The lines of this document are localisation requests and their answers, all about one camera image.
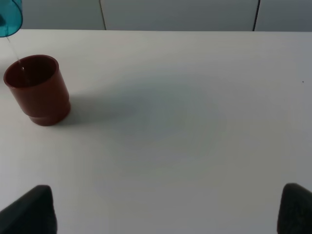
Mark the teal translucent plastic cup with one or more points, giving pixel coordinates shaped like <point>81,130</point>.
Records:
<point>11,18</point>

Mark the red plastic cup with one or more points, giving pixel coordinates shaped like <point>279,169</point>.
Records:
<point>39,88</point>

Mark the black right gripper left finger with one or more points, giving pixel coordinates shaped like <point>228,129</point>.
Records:
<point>32,213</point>

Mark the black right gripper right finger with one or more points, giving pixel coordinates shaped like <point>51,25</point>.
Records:
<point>295,211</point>

